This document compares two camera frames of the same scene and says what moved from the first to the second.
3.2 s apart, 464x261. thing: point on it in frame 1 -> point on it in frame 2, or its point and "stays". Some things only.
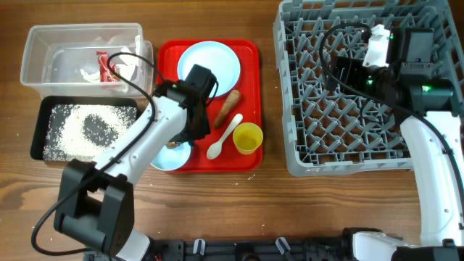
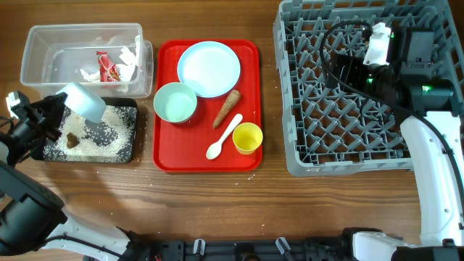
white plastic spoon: [215, 148] stays
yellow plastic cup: [247, 137] stays
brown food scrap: [172, 144] -> [72, 141]
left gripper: [202, 130] -> [41, 114]
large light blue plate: [222, 61] stays
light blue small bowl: [172, 159] -> [82, 102]
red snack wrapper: [104, 74] stays
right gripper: [351, 68] stays
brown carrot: [229, 104] stays
